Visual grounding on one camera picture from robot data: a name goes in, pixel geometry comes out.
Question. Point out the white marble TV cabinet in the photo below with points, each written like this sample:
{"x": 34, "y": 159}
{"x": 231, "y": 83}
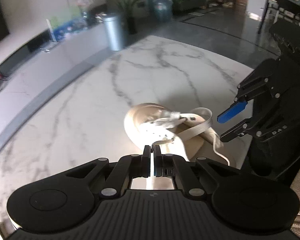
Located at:
{"x": 52, "y": 60}

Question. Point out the green potted plant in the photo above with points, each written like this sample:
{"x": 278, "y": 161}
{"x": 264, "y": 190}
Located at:
{"x": 128, "y": 10}

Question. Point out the colourful painting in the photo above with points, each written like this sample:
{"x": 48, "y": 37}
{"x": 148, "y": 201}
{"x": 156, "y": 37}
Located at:
{"x": 65, "y": 25}

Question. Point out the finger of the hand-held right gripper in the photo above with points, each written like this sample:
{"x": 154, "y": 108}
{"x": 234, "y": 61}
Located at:
{"x": 231, "y": 112}
{"x": 240, "y": 130}

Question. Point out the blue water bottle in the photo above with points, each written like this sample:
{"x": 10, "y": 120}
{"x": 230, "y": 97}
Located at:
{"x": 162, "y": 7}

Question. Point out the beige shoe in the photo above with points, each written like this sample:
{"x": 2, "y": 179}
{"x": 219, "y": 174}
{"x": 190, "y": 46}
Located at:
{"x": 137, "y": 122}

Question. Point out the grey metal trash can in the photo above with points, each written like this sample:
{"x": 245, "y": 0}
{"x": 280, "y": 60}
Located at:
{"x": 114, "y": 32}

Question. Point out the white shoelace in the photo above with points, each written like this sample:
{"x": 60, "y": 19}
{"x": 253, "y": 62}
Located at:
{"x": 197, "y": 127}

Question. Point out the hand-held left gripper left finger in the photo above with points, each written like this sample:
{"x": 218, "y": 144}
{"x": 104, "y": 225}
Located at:
{"x": 147, "y": 160}

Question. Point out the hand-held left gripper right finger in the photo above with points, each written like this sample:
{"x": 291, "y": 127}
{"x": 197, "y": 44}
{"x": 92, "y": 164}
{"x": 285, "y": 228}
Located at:
{"x": 157, "y": 160}

